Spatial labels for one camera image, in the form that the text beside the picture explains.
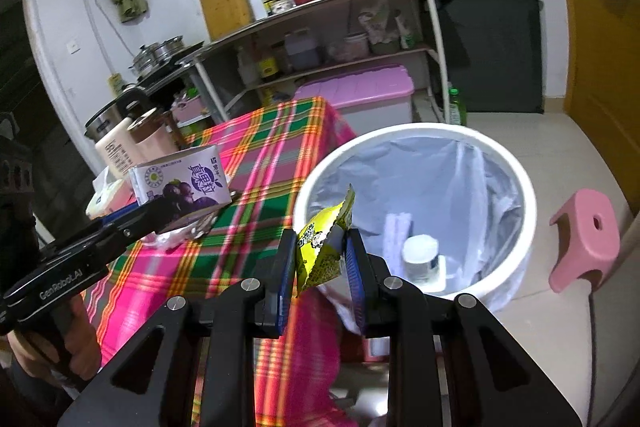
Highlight cream electric thermos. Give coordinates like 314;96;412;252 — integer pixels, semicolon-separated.
94;117;146;180

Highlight crumpled plastic bags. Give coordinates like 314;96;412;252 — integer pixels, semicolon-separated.
360;0;401;55

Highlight white tissue pack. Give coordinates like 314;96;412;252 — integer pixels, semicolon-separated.
85;167;138;220

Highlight white metal shelf unit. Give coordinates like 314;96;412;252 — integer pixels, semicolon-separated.
177;0;458;125

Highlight steel rice cooker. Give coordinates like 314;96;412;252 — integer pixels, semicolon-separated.
84;88;151;140

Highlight white round bin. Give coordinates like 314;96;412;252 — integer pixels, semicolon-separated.
291;122;538;315

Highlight pink green plaid tablecloth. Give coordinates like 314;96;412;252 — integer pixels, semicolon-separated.
82;98;381;427

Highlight wooden door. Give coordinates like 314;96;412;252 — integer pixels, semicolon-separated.
552;0;640;228

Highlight person's left hand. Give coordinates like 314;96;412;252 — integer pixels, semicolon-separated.
6;298;103;385

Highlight yellow snack wrapper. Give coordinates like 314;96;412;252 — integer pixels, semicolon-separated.
295;183;357;293

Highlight storage box pink lid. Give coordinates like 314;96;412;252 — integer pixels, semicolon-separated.
292;64;416;128

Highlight white plastic bottle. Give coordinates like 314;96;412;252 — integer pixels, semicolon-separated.
402;234;447;293

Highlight translucent bin liner bag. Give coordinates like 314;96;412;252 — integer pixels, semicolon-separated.
300;134;531;338

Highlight black cabinet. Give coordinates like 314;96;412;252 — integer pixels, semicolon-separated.
420;0;546;114

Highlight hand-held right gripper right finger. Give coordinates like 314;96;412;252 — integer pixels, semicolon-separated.
345;228;583;427

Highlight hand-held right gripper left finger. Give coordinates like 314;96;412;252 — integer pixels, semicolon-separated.
57;228;298;427

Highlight purple drink carton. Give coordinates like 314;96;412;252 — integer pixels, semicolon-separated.
127;143;233;243

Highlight white wall cable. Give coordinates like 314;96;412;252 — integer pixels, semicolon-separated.
81;0;122;84

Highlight wooden cutting board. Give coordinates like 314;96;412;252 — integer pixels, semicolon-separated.
196;0;255;42

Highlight pink bucket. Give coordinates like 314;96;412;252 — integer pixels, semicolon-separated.
342;33;371;60

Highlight pink basket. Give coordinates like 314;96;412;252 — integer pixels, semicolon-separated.
172;94;211;122

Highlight yellow oil jug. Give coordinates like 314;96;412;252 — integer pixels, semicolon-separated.
260;87;291;105

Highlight yellow label oil bottle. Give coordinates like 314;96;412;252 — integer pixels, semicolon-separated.
257;57;280;82

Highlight pink plastic stool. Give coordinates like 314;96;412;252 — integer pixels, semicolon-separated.
548;188;621;293

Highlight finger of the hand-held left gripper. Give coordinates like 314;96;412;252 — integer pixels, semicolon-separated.
87;204;141;228
107;189;241;248

